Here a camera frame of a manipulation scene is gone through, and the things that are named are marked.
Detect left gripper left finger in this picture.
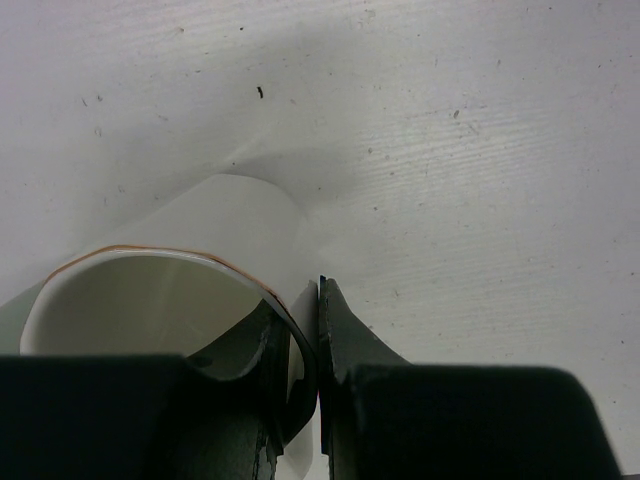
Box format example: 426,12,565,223
1,303,290,479

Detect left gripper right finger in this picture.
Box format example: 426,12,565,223
318,278,621,479

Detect white ceramic mug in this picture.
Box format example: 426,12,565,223
1,175,318,456

